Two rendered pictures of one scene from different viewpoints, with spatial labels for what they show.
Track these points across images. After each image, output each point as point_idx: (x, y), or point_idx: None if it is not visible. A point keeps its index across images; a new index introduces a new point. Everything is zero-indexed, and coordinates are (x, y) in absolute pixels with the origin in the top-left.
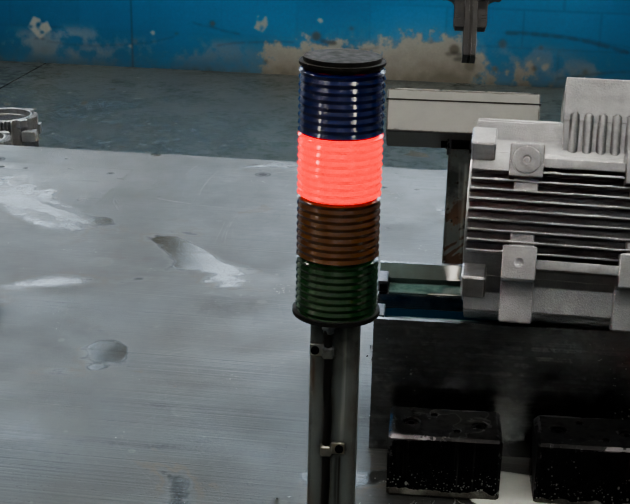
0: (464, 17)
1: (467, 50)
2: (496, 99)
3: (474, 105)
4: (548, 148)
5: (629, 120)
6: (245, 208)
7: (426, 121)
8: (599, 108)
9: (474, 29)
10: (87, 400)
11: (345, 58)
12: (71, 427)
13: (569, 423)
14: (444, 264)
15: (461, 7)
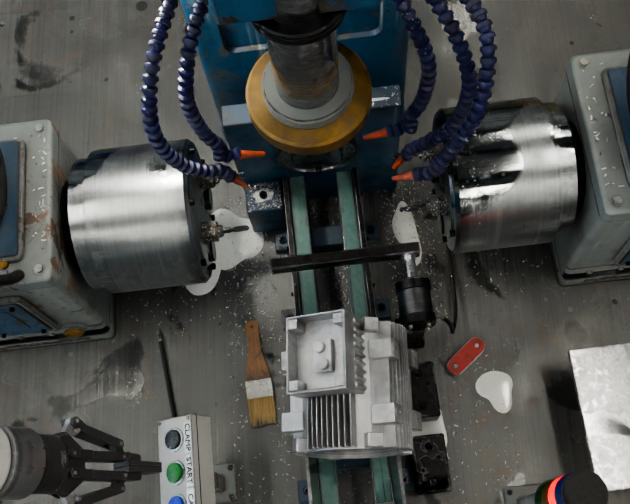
0: (141, 471)
1: (159, 468)
2: (196, 445)
3: (200, 461)
4: (363, 402)
5: (356, 353)
6: None
7: (211, 496)
8: (353, 370)
9: (147, 463)
10: None
11: (592, 490)
12: None
13: (414, 400)
14: (308, 475)
15: (130, 474)
